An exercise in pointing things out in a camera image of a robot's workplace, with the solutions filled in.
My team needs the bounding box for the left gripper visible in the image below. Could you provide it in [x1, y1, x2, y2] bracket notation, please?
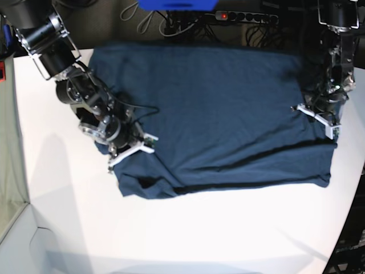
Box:
[303, 94, 346, 123]

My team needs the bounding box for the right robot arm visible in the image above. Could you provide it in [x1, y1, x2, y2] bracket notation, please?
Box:
[1, 1, 158, 167]

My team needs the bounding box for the black power strip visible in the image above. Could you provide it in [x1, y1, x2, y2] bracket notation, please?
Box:
[214, 11, 279, 25]

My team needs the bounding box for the dark blue t-shirt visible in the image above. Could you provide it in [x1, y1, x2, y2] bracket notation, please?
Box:
[89, 43, 336, 199]

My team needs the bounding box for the green cloth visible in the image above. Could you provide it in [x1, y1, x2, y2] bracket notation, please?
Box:
[1, 57, 29, 235]

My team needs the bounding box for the grey looped cable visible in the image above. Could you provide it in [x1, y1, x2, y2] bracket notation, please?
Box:
[119, 0, 156, 34]

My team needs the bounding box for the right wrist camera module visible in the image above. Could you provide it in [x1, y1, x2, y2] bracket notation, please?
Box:
[108, 133, 159, 173]

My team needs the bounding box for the red box at edge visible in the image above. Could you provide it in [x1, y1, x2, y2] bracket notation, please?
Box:
[0, 61, 6, 83]

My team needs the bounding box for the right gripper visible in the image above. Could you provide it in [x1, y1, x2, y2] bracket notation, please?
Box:
[94, 114, 146, 158]

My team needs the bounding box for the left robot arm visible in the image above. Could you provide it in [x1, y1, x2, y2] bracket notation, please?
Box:
[305, 1, 360, 126]

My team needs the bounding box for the light grey storage bin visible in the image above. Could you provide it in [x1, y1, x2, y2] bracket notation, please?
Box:
[0, 201, 95, 274]

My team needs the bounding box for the blue plastic box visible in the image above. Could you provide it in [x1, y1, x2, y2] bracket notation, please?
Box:
[138, 0, 218, 11]

